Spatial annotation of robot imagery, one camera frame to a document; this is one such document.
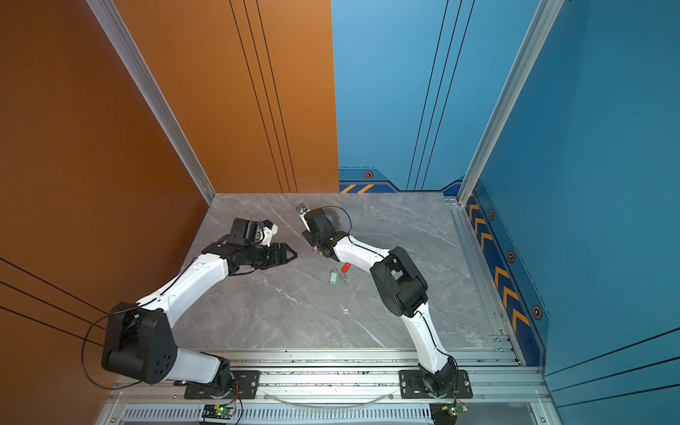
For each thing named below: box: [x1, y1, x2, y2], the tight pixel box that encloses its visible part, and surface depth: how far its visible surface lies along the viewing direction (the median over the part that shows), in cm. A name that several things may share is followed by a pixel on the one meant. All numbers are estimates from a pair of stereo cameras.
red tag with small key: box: [339, 262, 352, 283], surface depth 98 cm
